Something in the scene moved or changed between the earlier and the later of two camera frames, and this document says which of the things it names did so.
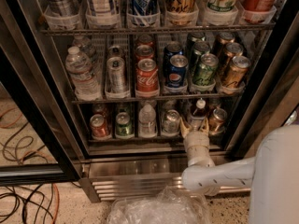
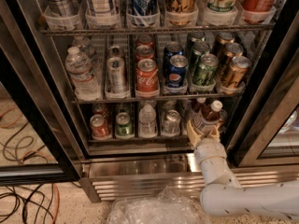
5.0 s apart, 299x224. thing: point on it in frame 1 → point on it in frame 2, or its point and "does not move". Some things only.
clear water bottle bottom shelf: [147, 116] does not move
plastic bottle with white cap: [198, 114] → [211, 117]
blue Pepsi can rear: [172, 49] does not move
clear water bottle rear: [85, 47] does not move
